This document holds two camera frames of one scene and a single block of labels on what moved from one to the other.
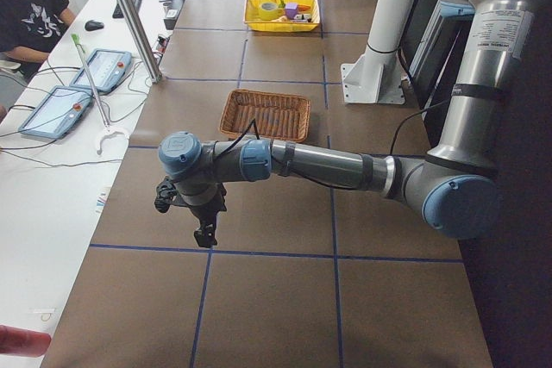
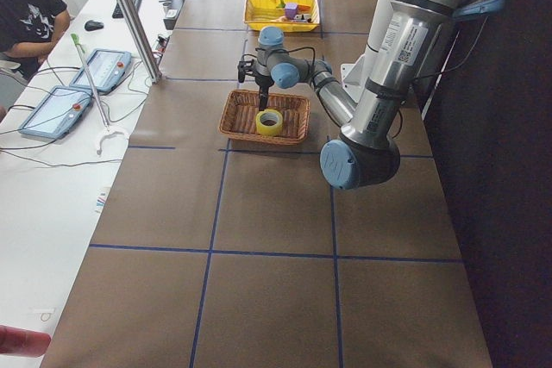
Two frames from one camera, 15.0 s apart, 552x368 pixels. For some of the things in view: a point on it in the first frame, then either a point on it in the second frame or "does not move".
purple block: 291,9 does not move
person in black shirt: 33,12 does not move
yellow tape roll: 269,9 to 269,122
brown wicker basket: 276,116 does not move
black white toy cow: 302,18 does not move
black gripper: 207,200 to 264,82
